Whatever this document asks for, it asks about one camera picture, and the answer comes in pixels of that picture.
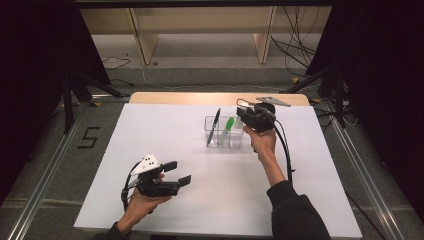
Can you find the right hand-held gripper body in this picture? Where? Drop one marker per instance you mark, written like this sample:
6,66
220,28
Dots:
261,118

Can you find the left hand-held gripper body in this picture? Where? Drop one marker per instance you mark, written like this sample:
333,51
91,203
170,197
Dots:
156,188

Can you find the green highlighter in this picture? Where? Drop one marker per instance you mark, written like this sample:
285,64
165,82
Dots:
228,125

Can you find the clear plastic organizer box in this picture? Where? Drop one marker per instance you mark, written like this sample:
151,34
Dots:
233,141

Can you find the black pen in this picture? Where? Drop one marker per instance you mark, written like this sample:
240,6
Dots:
213,128

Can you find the person's left hand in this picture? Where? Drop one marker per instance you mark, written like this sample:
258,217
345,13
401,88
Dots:
141,206

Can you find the person's right hand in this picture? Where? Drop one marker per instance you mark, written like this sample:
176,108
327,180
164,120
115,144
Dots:
265,143

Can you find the black tripod stand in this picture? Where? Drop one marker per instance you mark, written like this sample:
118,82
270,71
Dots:
339,96
68,103

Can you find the light wooden desk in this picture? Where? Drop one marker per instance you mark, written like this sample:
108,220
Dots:
200,20

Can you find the black metal bar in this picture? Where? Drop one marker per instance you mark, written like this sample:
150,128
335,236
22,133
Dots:
200,3

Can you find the dark curtain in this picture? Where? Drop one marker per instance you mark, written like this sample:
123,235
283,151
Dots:
386,83
33,83

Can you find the aluminium floor rail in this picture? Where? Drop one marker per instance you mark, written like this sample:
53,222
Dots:
46,180
363,160

